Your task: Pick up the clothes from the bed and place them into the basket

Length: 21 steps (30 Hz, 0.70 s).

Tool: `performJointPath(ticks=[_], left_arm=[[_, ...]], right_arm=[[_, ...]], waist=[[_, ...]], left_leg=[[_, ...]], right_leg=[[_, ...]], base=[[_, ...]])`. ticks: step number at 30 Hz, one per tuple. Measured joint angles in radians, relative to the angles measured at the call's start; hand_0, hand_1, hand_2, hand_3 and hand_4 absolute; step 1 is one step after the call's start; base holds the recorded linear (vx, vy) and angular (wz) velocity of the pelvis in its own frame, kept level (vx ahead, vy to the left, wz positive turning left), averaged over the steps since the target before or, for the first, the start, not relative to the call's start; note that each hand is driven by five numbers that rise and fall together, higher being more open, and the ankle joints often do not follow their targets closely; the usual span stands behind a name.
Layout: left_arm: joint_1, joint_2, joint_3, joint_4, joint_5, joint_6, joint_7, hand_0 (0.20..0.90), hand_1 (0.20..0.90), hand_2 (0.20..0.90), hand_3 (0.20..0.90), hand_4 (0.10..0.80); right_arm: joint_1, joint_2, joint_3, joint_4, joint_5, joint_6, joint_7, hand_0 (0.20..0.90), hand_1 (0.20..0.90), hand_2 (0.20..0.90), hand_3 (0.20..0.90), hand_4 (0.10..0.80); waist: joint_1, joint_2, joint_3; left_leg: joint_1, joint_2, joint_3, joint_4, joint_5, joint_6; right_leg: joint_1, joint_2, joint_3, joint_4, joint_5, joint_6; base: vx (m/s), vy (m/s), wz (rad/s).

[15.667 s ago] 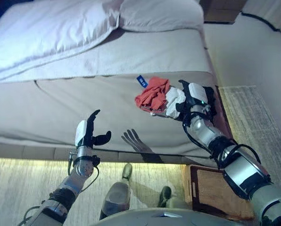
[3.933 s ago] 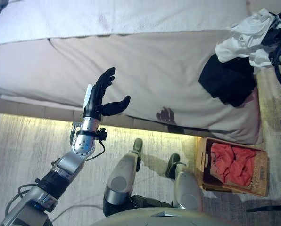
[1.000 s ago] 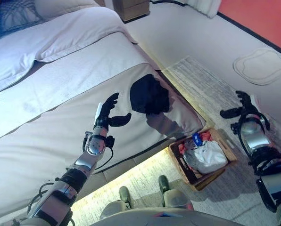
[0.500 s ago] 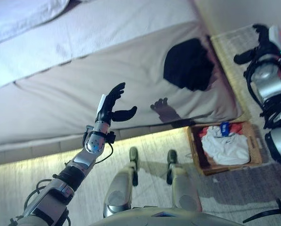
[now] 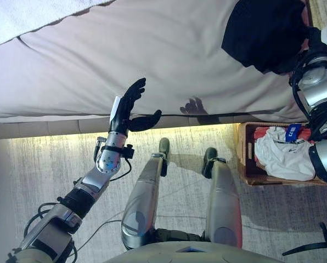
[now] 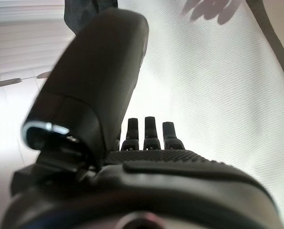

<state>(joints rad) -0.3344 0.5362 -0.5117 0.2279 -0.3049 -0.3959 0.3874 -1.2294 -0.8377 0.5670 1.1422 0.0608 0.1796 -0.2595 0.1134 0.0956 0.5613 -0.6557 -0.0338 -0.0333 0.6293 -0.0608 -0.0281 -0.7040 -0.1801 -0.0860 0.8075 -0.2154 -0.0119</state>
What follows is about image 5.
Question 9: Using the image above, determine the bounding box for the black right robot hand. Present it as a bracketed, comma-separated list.
[303, 25, 327, 60]

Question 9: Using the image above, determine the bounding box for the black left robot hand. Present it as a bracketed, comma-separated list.
[108, 77, 163, 134]

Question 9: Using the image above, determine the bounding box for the black garment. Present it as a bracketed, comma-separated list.
[221, 0, 314, 75]

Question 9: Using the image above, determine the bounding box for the blue garment tag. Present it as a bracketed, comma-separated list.
[285, 123, 302, 143]

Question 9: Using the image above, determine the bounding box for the white garment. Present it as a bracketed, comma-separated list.
[253, 127, 318, 182]

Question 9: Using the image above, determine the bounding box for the bed with beige cover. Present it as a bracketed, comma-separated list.
[0, 0, 314, 124]

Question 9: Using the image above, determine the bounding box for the woven brown basket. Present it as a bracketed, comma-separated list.
[236, 122, 327, 187]

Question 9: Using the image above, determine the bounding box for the grey left robot leg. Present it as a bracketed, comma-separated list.
[121, 136, 171, 250]

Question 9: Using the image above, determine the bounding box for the grey streaked rug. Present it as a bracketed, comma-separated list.
[0, 0, 327, 263]

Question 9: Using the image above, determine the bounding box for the white textured blanket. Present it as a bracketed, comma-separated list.
[0, 0, 117, 52]

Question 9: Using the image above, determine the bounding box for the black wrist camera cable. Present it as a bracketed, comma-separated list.
[108, 158, 133, 182]

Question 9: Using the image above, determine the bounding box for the grey upholstered bed frame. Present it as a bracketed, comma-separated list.
[0, 113, 263, 140]

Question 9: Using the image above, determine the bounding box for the thin floor cable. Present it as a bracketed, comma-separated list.
[75, 220, 125, 251]

